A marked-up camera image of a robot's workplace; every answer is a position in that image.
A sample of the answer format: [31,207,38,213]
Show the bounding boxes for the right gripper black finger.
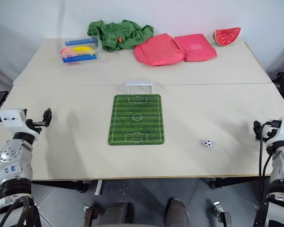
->
[253,120,262,141]

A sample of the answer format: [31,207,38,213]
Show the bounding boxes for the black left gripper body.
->
[25,118,43,136]

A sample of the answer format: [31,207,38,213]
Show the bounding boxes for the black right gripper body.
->
[262,125,277,143]

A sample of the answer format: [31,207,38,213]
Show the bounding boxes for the green soccer field mat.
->
[107,94,166,146]

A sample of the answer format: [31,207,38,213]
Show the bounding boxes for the clear box blue latches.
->
[59,36,103,65]

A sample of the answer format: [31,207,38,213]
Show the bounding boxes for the pink toy fruit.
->
[60,47,74,58]

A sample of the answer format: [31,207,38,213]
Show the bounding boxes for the yellow toy banana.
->
[71,45,96,53]

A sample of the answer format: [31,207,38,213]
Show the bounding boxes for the white table leg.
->
[94,180,104,196]

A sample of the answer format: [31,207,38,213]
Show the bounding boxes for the red watermelon slice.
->
[212,26,242,47]

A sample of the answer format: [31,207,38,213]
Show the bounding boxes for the pink fabric bag white label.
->
[173,33,218,63]

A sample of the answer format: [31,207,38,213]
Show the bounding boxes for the crumpled green cloth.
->
[87,19,154,52]

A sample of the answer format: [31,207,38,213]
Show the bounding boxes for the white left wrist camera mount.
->
[0,108,29,130]

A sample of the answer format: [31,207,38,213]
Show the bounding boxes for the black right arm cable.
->
[258,121,274,207]

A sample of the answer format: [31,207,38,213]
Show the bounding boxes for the black table frame leg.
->
[207,175,272,190]
[31,179,89,194]

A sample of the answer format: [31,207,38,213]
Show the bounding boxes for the small white goal frame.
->
[125,80,154,95]

